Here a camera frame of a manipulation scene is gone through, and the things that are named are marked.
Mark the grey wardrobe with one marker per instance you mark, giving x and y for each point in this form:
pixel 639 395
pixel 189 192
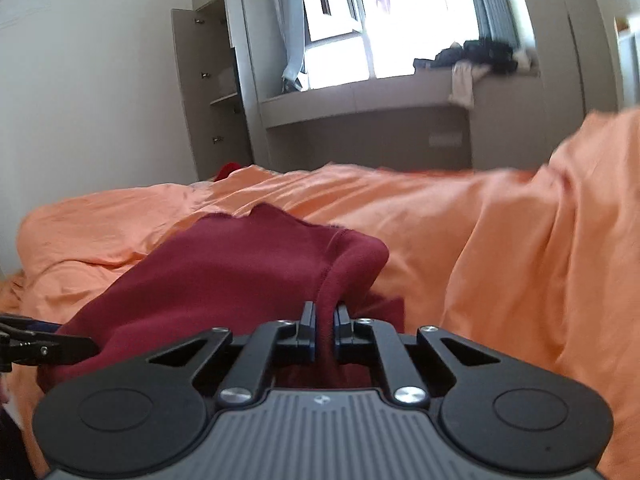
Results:
pixel 575 60

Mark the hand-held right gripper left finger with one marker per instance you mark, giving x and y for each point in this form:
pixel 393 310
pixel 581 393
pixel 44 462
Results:
pixel 307 327

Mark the dark red garment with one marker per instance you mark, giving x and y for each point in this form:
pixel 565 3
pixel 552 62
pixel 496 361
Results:
pixel 240 280

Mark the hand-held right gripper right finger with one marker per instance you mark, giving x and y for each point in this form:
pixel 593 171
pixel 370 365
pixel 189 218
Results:
pixel 341 327

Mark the open grey cabinet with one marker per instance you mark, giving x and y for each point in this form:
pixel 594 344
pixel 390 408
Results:
pixel 210 85

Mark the white cloth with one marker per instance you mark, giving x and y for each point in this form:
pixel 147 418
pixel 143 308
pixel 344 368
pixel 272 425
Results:
pixel 462 85

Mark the window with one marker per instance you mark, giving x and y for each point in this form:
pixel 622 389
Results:
pixel 410 20

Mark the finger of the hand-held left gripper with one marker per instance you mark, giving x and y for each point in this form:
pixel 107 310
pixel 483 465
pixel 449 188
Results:
pixel 60 350
pixel 42 328

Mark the small red item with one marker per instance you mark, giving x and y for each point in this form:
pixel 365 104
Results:
pixel 230 170

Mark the orange bed sheet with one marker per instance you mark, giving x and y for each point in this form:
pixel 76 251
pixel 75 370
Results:
pixel 500 240

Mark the grey-blue curtain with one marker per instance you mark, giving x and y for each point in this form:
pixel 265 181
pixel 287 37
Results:
pixel 492 5
pixel 292 20

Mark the grey padded headboard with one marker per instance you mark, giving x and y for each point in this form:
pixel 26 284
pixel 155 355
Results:
pixel 629 65

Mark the pile of dark clothes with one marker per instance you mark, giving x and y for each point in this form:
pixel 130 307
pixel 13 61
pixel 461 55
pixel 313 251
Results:
pixel 480 55

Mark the grey window bench unit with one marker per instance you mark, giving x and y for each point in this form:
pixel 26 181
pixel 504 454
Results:
pixel 375 120

